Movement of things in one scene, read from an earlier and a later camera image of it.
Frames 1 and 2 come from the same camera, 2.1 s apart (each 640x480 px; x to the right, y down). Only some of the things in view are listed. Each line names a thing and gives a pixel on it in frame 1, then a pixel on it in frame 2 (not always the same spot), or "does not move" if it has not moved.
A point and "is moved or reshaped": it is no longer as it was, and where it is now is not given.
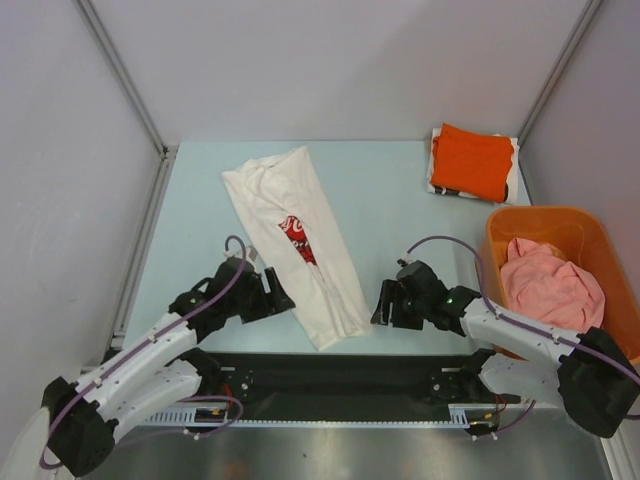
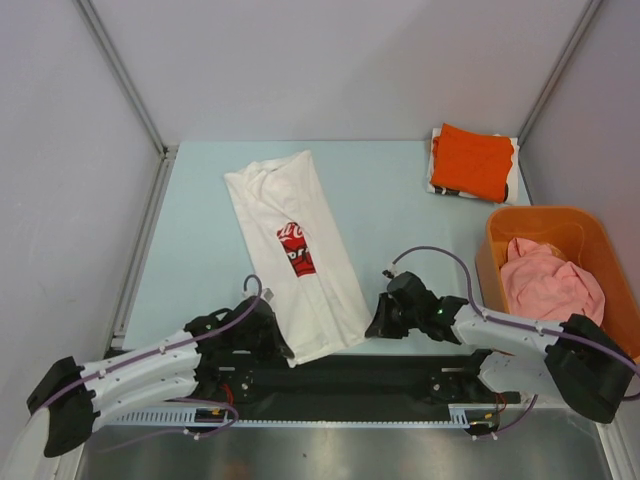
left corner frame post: [125, 78] does not move
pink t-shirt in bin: [537, 283] does not move
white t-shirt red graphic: [296, 221] is moved or reshaped
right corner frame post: [573, 45] does not move
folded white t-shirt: [511, 194] does not move
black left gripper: [280, 300] → [276, 339]
